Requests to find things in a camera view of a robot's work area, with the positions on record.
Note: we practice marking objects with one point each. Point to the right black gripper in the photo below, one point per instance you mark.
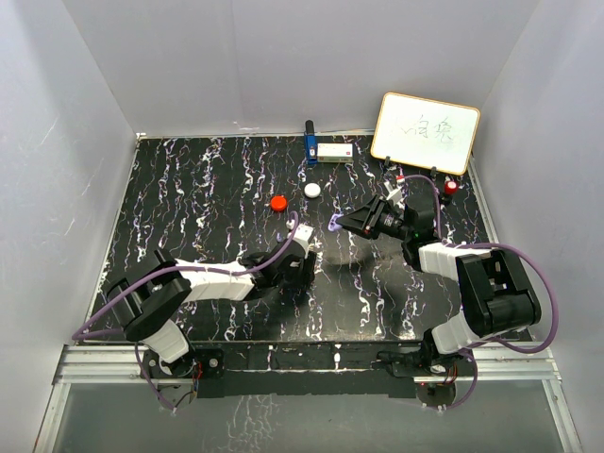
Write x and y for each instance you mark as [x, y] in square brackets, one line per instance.
[365, 220]

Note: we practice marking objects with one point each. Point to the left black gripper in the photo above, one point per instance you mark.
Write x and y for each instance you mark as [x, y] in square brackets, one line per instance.
[306, 276]

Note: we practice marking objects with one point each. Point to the purple earbud charging case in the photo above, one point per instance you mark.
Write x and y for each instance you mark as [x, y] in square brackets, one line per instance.
[333, 224]

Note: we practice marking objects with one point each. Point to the red earbud charging case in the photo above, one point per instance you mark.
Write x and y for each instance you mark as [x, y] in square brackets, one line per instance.
[278, 203]

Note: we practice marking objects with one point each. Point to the white earbud charging case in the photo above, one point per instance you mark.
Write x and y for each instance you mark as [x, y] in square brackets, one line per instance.
[312, 190]

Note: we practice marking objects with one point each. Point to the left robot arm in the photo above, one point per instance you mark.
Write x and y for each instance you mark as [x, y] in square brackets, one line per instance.
[145, 315]

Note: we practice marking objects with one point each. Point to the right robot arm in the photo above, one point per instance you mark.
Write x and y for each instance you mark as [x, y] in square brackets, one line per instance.
[496, 295]

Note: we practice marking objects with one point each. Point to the red emergency stop button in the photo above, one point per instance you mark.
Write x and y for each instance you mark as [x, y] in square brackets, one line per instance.
[447, 192]

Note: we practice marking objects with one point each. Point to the white green carton box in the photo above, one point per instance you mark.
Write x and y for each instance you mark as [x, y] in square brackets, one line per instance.
[335, 152]

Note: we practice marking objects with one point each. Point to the yellow framed whiteboard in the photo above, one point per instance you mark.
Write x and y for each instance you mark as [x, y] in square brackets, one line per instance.
[425, 133]

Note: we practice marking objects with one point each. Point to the blue black marker device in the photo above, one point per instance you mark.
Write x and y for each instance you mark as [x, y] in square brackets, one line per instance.
[310, 143]

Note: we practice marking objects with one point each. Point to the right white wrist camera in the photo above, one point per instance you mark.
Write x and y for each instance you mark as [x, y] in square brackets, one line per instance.
[394, 194]

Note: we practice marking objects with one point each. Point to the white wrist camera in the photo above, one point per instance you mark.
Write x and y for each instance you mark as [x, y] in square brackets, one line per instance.
[303, 235]
[394, 194]

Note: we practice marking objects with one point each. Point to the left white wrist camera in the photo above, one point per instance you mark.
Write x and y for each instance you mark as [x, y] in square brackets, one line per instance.
[303, 235]

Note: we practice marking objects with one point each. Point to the black front base frame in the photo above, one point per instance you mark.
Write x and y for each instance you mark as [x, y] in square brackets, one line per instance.
[394, 368]

